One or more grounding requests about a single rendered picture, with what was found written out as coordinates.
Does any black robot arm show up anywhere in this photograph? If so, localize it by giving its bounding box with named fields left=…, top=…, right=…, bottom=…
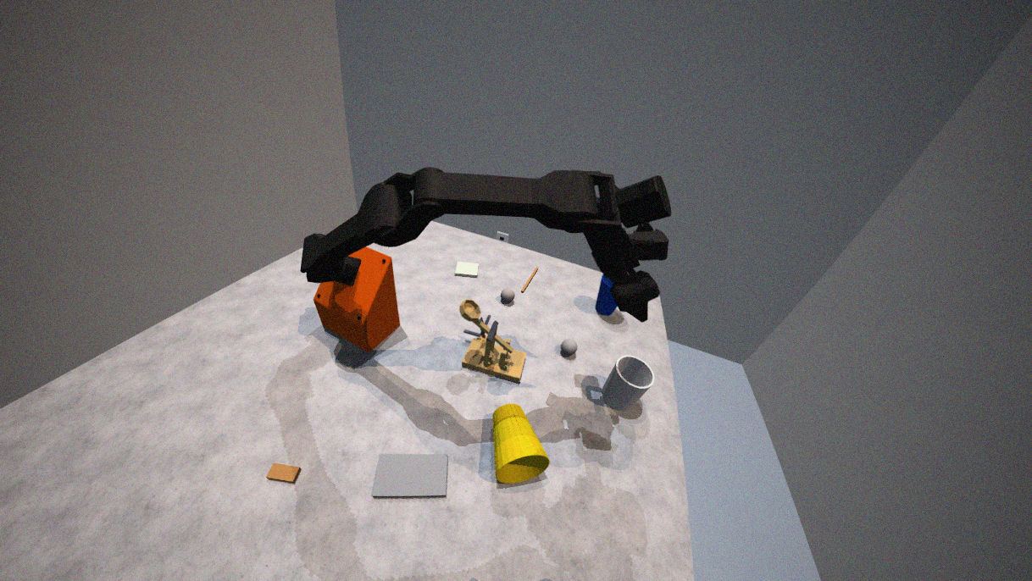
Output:
left=301, top=167, right=671, bottom=285

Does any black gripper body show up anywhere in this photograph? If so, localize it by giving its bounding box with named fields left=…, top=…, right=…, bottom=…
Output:
left=589, top=227, right=660, bottom=312

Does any blue plastic cup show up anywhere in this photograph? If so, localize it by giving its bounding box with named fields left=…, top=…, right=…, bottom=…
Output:
left=596, top=275, right=617, bottom=315

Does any white cup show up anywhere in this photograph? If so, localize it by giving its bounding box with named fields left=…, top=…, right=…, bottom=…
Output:
left=602, top=355, right=655, bottom=411

